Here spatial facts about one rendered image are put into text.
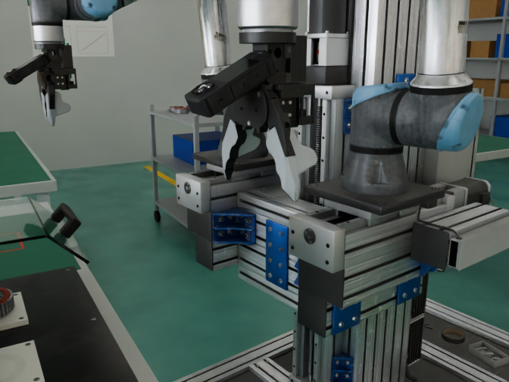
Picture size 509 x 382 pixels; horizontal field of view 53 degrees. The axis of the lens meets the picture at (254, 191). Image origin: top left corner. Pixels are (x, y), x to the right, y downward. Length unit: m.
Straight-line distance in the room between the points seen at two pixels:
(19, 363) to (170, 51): 5.82
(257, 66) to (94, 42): 5.80
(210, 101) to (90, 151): 5.89
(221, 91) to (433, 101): 0.53
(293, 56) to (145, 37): 5.92
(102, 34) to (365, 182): 5.52
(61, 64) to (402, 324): 1.25
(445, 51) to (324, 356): 0.92
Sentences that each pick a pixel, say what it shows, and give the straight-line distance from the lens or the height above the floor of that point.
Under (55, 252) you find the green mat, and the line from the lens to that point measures 1.64.
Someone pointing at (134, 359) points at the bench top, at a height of 0.75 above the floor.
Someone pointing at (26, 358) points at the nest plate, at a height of 0.78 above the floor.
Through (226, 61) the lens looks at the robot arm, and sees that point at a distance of 1.58.
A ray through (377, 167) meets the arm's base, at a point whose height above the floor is 1.10.
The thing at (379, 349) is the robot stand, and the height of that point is 0.47.
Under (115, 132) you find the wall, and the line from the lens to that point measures 6.50.
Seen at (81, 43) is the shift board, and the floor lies 1.44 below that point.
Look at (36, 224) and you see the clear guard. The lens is 0.88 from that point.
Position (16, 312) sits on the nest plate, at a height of 0.78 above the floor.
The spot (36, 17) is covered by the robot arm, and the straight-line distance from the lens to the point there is 1.44.
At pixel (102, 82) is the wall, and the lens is 6.41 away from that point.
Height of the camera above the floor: 1.33
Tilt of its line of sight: 15 degrees down
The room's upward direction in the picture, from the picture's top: straight up
